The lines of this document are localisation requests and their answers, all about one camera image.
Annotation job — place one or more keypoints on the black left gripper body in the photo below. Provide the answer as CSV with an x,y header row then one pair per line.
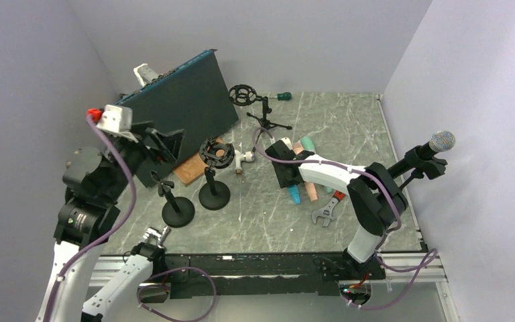
x,y
135,154

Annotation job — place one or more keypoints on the chrome metal fitting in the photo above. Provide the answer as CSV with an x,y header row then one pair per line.
x,y
156,237

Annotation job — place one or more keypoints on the mint green microphone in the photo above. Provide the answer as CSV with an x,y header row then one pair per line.
x,y
308,144

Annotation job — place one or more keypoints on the silver black microphone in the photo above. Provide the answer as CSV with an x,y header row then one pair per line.
x,y
442,141

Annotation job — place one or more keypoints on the white bracket behind board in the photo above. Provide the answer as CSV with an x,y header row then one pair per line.
x,y
144,74

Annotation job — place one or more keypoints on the black round base clip stand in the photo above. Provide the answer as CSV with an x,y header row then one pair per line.
x,y
178,211

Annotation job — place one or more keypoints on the white plastic faucet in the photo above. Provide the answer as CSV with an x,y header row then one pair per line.
x,y
240,158

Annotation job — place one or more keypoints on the blue microphone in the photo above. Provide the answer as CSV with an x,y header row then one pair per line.
x,y
294,194

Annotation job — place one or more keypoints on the red handle adjustable wrench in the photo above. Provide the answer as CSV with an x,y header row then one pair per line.
x,y
326,213

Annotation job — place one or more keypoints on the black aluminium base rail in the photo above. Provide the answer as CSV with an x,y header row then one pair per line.
x,y
321,273

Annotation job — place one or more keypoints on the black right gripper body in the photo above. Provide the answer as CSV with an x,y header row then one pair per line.
x,y
283,181

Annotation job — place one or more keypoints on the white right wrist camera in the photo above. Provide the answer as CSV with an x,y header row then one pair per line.
x,y
287,143

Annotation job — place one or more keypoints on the green handle screwdriver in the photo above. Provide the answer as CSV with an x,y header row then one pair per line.
x,y
285,96

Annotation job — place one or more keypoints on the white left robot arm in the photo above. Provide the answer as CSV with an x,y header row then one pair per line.
x,y
94,182

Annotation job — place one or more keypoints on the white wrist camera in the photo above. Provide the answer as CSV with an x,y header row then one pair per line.
x,y
113,119
287,143

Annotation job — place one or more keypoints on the wooden block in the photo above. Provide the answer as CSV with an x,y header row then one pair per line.
x,y
193,169

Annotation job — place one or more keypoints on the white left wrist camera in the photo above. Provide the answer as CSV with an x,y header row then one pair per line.
x,y
113,119

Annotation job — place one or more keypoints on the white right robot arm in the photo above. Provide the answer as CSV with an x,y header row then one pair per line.
x,y
377,200

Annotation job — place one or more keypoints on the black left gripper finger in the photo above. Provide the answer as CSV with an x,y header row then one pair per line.
x,y
145,130
168,144

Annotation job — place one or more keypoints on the dark teal-edged board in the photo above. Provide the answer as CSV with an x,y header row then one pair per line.
x,y
193,97

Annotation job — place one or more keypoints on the pink microphone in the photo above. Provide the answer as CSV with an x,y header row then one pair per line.
x,y
309,186

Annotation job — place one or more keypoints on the black round base shock mount stand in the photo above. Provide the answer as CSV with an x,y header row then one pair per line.
x,y
214,194

